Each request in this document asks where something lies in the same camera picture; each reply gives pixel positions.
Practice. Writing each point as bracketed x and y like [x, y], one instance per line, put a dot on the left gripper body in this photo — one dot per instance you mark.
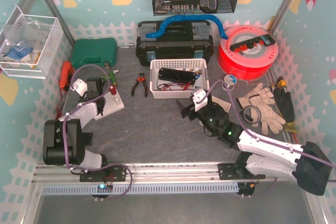
[98, 100]

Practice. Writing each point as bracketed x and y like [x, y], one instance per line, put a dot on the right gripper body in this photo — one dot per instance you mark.
[191, 110]

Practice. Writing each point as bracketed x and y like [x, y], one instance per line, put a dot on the large red spring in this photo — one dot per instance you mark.
[113, 90]

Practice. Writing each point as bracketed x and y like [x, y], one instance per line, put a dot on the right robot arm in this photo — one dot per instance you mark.
[307, 165]

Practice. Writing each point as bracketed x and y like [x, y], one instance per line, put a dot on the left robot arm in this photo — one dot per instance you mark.
[65, 143]

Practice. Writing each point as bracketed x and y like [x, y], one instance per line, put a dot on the small white tray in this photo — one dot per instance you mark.
[225, 105]

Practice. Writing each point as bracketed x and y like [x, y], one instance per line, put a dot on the white peg fixture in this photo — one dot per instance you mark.
[112, 105]

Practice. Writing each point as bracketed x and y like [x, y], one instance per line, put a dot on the orange multimeter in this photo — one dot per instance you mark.
[65, 76]

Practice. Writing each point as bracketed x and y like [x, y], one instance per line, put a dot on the white perforated basket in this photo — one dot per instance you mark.
[171, 90]

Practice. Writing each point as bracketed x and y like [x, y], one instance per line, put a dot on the red multimeter leads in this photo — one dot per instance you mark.
[60, 106]

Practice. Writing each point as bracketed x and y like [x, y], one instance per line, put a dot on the green plastic case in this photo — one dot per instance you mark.
[101, 52]

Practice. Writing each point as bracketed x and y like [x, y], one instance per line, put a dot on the tape roll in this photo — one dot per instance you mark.
[251, 114]

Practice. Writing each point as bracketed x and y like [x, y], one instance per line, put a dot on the orange black pliers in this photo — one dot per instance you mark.
[141, 79]

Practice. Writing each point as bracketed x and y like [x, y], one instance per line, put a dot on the white work gloves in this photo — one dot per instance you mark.
[263, 98]

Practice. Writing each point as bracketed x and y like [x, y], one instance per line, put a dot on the red filament spool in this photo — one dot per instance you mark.
[250, 64]

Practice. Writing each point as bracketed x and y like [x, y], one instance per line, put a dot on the black toolbox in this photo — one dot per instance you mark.
[181, 40]

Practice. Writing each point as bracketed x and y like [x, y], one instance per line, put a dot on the black glove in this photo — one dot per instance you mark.
[284, 104]

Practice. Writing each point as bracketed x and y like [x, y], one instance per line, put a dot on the clear acrylic box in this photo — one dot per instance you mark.
[43, 33]

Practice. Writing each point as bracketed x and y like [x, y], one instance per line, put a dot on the blue white gloves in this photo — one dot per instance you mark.
[20, 52]

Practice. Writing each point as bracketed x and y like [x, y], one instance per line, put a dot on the black red connector strip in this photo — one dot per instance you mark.
[264, 40]

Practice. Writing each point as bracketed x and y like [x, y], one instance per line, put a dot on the solder wire spool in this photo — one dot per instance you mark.
[229, 82]

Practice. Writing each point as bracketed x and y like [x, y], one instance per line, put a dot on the aluminium rail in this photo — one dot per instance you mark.
[204, 172]

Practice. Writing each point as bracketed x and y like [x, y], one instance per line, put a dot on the grey slotted cable duct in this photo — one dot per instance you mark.
[140, 189]

